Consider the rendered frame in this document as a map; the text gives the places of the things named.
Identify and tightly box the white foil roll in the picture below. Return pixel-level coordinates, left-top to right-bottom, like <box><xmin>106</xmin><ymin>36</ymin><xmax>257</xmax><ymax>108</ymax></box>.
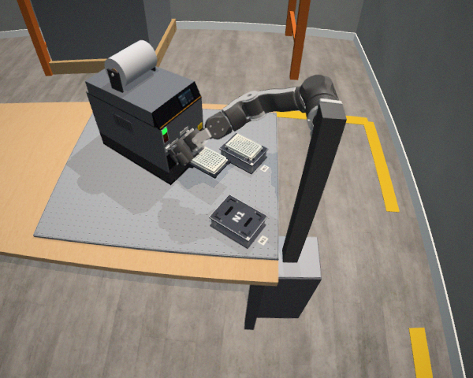
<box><xmin>105</xmin><ymin>40</ymin><xmax>157</xmax><ymax>87</ymax></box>

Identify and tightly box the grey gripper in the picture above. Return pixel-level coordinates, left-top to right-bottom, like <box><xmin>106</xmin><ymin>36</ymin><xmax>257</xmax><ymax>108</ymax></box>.
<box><xmin>168</xmin><ymin>136</ymin><xmax>206</xmax><ymax>165</ymax></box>

